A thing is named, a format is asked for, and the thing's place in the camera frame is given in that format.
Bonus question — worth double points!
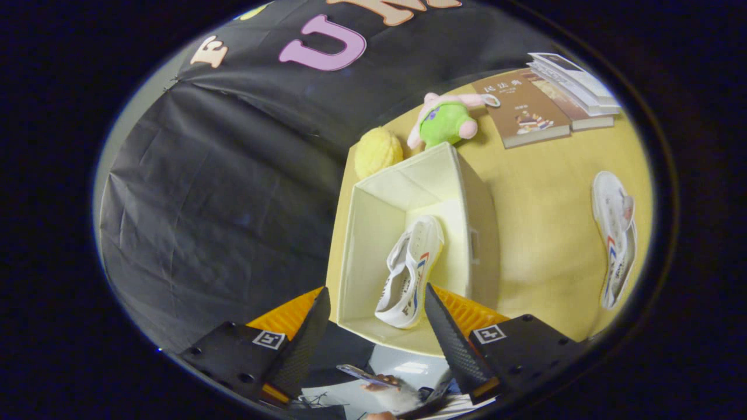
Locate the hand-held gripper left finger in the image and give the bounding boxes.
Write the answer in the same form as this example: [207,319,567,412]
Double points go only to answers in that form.
[180,286,331,407]

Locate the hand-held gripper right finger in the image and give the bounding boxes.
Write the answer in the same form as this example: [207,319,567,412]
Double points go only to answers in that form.
[424,283,587,406]

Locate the white canvas shoe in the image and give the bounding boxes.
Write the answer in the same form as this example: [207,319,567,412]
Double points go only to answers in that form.
[373,215,445,330]
[591,170,638,310]

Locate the beige fabric storage box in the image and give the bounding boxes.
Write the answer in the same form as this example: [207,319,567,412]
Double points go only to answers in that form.
[336,142,501,358]

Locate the dark smartphone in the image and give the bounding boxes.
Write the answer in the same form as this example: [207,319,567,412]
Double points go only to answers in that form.
[337,364,403,390]

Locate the black backdrop cloth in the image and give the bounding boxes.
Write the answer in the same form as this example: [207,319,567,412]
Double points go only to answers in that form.
[96,0,561,354]

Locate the yellow plush ball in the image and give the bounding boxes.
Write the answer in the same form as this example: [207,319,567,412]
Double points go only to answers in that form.
[354,127,404,180]

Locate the green and pink plush toy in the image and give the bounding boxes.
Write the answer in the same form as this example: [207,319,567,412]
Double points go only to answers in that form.
[407,92,501,151]

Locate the brown book with illustrated cover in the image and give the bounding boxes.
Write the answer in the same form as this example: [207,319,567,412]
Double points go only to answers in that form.
[470,73,573,150]

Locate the plain brown book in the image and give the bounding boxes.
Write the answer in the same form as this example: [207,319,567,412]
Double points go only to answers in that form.
[522,69,615,131]

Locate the white book with patterned cover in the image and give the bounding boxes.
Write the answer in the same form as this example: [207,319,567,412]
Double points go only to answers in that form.
[527,61,622,117]

